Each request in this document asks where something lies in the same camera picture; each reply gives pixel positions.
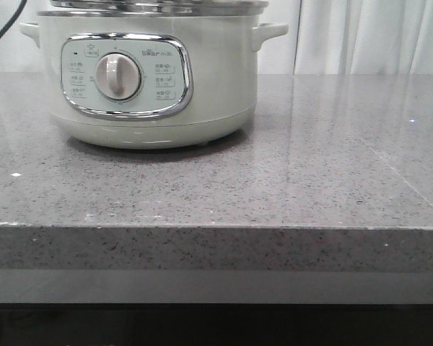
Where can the glass pot lid steel rim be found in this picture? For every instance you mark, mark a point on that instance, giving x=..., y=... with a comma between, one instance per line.
x=200, y=7

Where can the pale green electric cooking pot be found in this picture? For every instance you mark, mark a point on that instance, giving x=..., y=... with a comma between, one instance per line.
x=137, y=80

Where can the white curtain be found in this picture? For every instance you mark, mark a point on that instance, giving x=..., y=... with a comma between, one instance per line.
x=324, y=37

